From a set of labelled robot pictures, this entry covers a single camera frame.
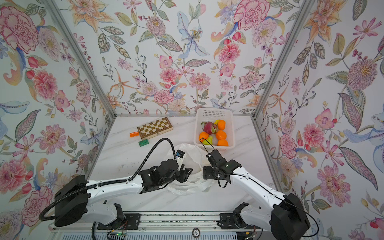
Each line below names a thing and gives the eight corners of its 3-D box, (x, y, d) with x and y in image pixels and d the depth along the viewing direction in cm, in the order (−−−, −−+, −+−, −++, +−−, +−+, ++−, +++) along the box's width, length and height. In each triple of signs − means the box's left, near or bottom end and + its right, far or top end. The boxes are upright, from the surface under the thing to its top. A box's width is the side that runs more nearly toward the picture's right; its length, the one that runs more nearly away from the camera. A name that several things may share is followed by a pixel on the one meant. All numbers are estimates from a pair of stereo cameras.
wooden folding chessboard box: (141, 141, 108) (140, 138, 105) (137, 128, 115) (136, 126, 113) (173, 129, 114) (173, 127, 112) (167, 118, 122) (167, 116, 119)
